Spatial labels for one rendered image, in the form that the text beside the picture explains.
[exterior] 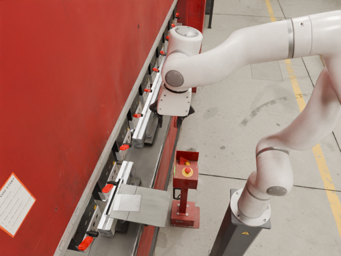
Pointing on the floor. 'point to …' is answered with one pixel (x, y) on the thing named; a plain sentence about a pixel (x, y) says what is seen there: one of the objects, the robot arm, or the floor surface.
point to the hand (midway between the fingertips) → (169, 121)
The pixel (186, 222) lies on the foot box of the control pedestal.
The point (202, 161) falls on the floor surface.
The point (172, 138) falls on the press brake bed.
